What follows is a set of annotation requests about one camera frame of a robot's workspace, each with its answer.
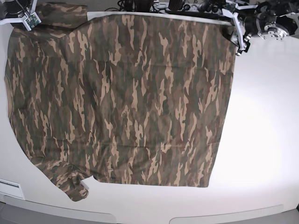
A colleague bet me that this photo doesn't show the black cables and power strip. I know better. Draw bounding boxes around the black cables and power strip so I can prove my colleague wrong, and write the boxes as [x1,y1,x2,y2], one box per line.
[105,0,234,19]

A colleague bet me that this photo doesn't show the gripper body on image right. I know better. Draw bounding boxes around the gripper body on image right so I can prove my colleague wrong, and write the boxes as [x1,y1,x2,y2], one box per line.
[222,3,251,56]

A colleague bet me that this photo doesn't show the camouflage T-shirt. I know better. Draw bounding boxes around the camouflage T-shirt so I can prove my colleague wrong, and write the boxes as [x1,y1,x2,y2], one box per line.
[4,4,235,202]

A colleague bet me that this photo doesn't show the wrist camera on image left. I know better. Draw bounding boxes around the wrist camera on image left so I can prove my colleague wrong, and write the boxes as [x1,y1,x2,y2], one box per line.
[22,12,41,31]

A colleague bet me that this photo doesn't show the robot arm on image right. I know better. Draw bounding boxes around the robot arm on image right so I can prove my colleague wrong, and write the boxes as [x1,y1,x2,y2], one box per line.
[221,0,299,56]

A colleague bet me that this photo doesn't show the white label plate on table edge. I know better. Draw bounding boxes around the white label plate on table edge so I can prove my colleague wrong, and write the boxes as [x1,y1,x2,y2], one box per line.
[0,179,25,200]

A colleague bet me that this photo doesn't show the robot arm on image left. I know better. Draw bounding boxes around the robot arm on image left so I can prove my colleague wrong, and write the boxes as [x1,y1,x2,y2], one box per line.
[0,0,37,21]

